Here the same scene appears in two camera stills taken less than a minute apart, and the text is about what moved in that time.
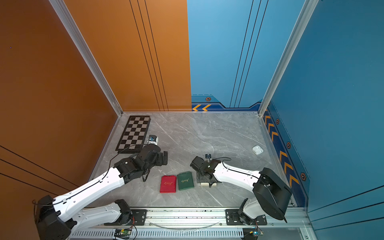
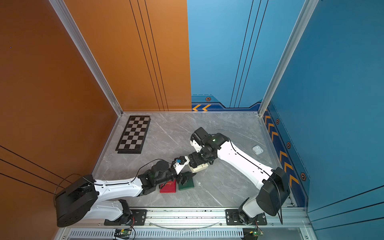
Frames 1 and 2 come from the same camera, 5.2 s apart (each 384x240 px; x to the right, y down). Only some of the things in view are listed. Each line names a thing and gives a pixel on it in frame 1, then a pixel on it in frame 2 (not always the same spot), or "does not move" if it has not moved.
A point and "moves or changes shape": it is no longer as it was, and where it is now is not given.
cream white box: [207, 184] moves or changes shape
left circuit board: [123, 233] does not move
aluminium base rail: [295, 218] does not move
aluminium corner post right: [292, 42] does not move
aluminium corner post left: [86, 53] does not move
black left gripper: [161, 162] → [184, 180]
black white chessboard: [133, 136] does not move
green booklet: [185, 181] does not move
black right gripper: [199, 178] → [194, 161]
